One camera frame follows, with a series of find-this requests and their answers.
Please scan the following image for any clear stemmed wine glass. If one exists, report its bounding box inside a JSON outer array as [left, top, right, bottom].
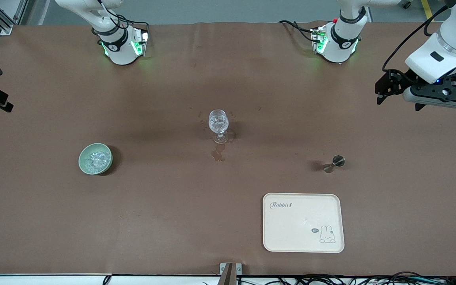
[[208, 109, 230, 144]]

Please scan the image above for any silver metal jigger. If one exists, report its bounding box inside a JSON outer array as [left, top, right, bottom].
[[323, 155, 346, 174]]

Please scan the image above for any black base cable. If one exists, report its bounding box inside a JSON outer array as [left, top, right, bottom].
[[278, 20, 317, 43]]

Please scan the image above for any brown liquid spill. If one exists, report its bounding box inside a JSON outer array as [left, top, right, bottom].
[[211, 144, 226, 162]]

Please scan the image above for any pale green ceramic bowl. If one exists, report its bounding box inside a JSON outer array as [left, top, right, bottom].
[[78, 143, 113, 175]]

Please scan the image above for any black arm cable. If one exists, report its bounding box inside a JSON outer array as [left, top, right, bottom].
[[382, 4, 450, 74]]

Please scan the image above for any black cable bundle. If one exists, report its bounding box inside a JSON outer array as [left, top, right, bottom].
[[236, 272, 456, 285]]

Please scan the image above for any grey metal bracket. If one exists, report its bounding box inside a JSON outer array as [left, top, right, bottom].
[[219, 262, 243, 285]]

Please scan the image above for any cream rabbit print tray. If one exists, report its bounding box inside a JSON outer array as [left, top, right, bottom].
[[262, 193, 345, 253]]

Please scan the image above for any clear ice cubes pile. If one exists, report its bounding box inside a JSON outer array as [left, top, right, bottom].
[[85, 150, 109, 171]]

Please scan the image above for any brown table mat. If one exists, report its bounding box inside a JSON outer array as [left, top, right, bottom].
[[0, 22, 456, 277]]

